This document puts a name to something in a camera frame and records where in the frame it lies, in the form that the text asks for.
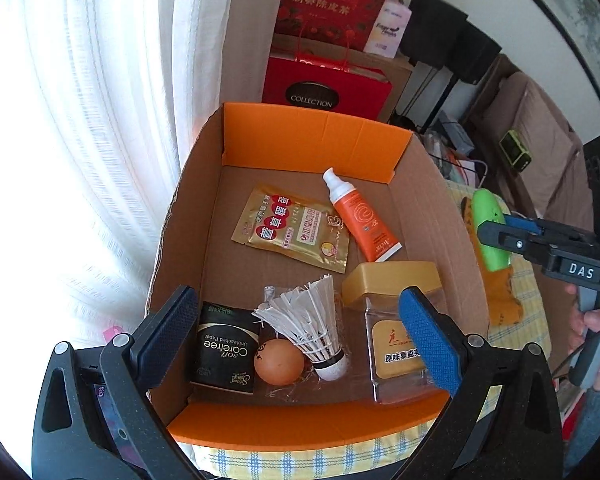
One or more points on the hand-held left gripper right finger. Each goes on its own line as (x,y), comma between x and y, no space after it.
(427,335)

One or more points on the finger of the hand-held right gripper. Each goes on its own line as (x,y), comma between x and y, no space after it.
(525,224)
(510,237)

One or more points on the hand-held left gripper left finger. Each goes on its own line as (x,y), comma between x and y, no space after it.
(167,330)

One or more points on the green oval plastic toy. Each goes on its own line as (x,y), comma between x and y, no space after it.
(487,210)

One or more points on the black tissue pack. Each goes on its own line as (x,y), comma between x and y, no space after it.
(225,345)

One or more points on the clear jar yellow lid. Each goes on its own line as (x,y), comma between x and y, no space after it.
(390,280)

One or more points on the orange cardboard box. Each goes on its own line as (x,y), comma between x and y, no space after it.
(240,280)

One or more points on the orange ping-pong ball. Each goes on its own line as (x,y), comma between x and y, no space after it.
(277,362)

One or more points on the white feather shuttlecock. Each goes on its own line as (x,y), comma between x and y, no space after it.
(310,320)

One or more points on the orange cream tube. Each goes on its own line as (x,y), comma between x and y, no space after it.
(360,220)

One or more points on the clear bag of rubber bands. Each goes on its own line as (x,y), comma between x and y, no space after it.
(300,390)

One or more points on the gold foil packet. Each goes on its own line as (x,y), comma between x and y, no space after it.
(290,230)

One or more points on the pink plastic item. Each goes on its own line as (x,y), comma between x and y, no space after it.
(112,334)

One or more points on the brown sofa cushion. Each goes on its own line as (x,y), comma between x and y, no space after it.
(540,135)
(577,185)

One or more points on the green alarm clock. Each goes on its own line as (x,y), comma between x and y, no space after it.
(515,150)

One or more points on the white blue box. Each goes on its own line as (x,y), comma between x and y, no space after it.
(455,132)

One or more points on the brown sofa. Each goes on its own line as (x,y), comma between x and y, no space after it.
(485,100)

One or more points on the black speaker stand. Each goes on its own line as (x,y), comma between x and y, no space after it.
(412,95)
(440,105)

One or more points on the person's leg in jeans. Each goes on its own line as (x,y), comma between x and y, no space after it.
(590,435)

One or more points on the black speaker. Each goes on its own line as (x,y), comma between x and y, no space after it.
(477,55)
(432,25)

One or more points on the framed ink painting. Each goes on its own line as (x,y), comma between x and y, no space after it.
(580,5)

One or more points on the white sheer curtain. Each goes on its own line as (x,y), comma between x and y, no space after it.
(80,110)

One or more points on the pink white tissue pack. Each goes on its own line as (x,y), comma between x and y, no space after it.
(387,30)

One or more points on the red collection gift bag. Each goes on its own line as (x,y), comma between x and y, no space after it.
(320,85)

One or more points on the red floral gift bag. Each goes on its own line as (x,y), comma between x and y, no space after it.
(330,5)

